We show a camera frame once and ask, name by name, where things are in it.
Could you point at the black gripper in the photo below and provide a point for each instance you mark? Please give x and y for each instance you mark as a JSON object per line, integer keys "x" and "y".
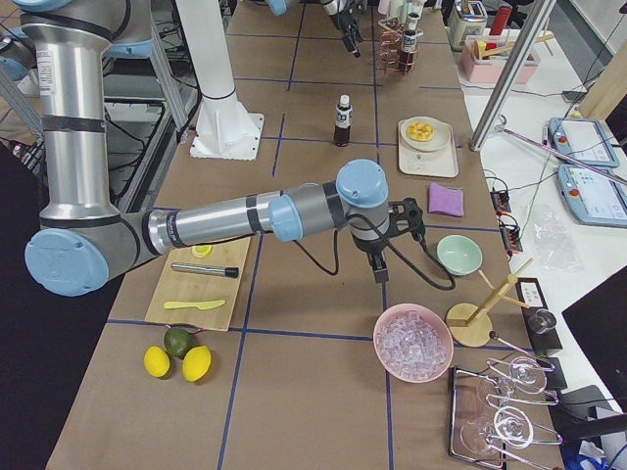
{"x": 341, "y": 19}
{"x": 371, "y": 250}

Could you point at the tea bottle white cap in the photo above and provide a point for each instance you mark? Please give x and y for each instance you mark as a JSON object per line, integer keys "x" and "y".
{"x": 343, "y": 121}

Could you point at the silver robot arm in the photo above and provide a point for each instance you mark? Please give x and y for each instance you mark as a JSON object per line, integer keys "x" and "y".
{"x": 84, "y": 240}

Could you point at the cream serving tray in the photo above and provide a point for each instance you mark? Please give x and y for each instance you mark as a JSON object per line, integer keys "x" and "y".
{"x": 436, "y": 157}

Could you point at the wine glass rack tray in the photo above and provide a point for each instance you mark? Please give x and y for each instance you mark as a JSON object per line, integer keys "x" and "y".
{"x": 466, "y": 406}

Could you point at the mint green bowl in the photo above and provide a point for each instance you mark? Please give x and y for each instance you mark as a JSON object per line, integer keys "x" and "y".
{"x": 459, "y": 254}

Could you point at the purple folded cloth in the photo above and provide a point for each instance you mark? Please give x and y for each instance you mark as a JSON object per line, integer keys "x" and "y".
{"x": 445, "y": 200}

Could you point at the pink bowl of ice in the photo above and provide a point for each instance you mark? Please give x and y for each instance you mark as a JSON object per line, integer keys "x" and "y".
{"x": 413, "y": 343}

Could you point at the glazed twisted donut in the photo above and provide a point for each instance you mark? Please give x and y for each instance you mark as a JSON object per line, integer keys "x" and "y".
{"x": 420, "y": 131}

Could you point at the silver toaster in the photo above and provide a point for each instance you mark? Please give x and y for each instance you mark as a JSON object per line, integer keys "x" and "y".
{"x": 466, "y": 18}

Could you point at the cream plate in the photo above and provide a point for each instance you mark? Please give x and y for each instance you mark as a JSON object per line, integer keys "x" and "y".
{"x": 441, "y": 139}

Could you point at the wooden mug tree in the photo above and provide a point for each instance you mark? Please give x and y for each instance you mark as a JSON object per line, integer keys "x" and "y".
{"x": 470, "y": 324}

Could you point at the wooden stand in box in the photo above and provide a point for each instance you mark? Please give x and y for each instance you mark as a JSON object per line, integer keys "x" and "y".
{"x": 485, "y": 52}

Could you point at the pink storage box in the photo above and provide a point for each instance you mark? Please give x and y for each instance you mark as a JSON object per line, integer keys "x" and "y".
{"x": 488, "y": 70}

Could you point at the black steel muddler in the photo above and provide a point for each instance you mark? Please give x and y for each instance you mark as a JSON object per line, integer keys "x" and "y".
{"x": 228, "y": 271}

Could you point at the red thermos bottle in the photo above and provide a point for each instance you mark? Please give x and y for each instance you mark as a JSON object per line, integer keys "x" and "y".
{"x": 503, "y": 16}

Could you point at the lemon half slice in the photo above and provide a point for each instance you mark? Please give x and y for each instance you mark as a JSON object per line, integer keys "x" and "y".
{"x": 201, "y": 251}

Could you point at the yellow plastic knife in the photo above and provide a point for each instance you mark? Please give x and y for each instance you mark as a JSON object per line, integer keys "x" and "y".
{"x": 205, "y": 305}

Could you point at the clear plastic bag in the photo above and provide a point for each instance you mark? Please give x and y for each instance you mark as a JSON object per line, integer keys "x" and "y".
{"x": 552, "y": 241}

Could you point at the black scale with cup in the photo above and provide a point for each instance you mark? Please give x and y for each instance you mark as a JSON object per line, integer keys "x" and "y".
{"x": 539, "y": 321}

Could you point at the upper wine glass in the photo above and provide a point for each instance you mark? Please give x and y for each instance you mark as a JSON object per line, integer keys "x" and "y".
{"x": 521, "y": 380}

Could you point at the bamboo cutting board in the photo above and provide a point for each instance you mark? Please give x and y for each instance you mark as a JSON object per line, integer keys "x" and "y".
{"x": 176, "y": 286}

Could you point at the right yellow lemon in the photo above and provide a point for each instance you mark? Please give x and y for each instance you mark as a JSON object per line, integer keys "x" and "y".
{"x": 196, "y": 363}

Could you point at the yellow lemon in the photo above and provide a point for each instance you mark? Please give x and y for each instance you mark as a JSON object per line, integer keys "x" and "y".
{"x": 156, "y": 362}
{"x": 196, "y": 363}

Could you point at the green lime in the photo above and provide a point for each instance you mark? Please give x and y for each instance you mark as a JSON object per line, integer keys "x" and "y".
{"x": 178, "y": 341}

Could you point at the lower wine glass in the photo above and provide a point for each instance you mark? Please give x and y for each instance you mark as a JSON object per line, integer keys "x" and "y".
{"x": 486, "y": 436}

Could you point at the near teach pendant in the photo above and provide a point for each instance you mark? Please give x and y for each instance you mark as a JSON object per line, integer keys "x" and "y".
{"x": 592, "y": 198}

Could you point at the teach pendant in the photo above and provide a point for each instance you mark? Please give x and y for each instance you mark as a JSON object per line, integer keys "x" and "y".
{"x": 583, "y": 140}
{"x": 592, "y": 198}

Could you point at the far teach pendant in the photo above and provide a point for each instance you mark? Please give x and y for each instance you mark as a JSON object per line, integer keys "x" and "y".
{"x": 583, "y": 140}

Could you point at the left yellow lemon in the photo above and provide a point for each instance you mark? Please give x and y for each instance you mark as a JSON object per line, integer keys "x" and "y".
{"x": 156, "y": 362}

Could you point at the copper wire bottle rack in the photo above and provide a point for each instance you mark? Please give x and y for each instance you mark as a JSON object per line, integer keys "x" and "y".
{"x": 390, "y": 42}

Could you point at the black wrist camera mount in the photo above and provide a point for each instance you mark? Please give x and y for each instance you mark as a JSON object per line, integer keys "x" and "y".
{"x": 406, "y": 217}

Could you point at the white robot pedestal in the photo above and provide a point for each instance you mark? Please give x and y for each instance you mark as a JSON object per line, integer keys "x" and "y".
{"x": 224, "y": 129}

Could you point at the aluminium frame post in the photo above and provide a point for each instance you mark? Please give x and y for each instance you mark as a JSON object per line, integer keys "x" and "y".
{"x": 521, "y": 48}

